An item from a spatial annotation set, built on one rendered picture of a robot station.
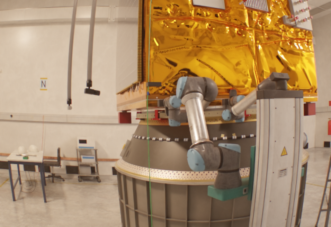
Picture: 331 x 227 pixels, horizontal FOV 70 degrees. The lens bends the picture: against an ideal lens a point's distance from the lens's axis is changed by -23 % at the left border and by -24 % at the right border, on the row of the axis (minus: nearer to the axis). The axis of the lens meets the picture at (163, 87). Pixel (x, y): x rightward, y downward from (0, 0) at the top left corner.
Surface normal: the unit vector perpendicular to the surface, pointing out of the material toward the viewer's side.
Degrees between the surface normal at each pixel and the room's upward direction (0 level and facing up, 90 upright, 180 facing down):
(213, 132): 62
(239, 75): 86
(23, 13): 90
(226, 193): 90
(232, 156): 90
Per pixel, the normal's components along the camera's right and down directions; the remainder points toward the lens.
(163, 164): -0.53, -0.52
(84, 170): 0.30, -0.10
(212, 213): -0.19, -0.09
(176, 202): -0.48, -0.07
